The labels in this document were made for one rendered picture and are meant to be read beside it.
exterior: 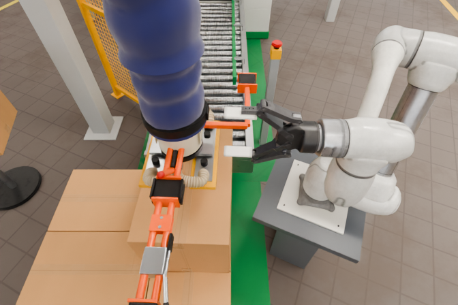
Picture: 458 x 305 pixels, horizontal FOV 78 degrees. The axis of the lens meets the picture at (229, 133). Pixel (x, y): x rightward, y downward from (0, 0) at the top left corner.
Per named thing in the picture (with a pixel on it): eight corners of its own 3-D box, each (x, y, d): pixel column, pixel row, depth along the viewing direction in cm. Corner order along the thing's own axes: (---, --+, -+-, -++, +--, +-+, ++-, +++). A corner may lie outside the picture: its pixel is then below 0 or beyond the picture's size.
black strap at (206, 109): (150, 92, 107) (148, 84, 104) (211, 94, 107) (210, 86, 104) (135, 139, 93) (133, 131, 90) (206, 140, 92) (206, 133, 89)
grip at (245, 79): (237, 81, 131) (237, 72, 127) (255, 81, 131) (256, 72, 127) (236, 92, 125) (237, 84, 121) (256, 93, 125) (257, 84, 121)
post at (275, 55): (258, 139, 265) (270, 44, 189) (266, 139, 265) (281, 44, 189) (259, 145, 260) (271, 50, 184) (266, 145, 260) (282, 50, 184)
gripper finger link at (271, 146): (287, 130, 67) (290, 133, 68) (249, 148, 73) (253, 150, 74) (289, 143, 64) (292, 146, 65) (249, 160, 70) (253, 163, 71)
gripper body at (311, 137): (324, 137, 60) (280, 135, 60) (314, 161, 66) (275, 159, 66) (318, 113, 65) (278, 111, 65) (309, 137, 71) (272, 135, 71)
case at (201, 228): (169, 169, 179) (156, 126, 148) (232, 170, 178) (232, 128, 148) (148, 270, 140) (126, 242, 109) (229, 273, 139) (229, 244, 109)
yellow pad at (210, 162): (198, 122, 128) (197, 115, 124) (220, 123, 128) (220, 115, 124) (189, 189, 106) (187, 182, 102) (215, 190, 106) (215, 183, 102)
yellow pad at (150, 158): (157, 122, 128) (154, 114, 125) (178, 122, 128) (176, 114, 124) (138, 188, 106) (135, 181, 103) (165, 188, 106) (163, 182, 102)
